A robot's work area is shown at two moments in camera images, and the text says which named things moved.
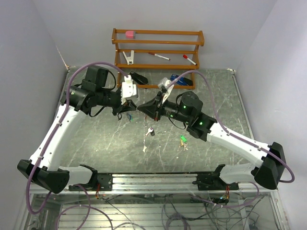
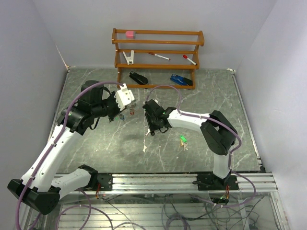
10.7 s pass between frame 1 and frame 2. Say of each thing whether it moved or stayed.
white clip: stayed
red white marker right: stayed
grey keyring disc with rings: moved
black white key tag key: stayed
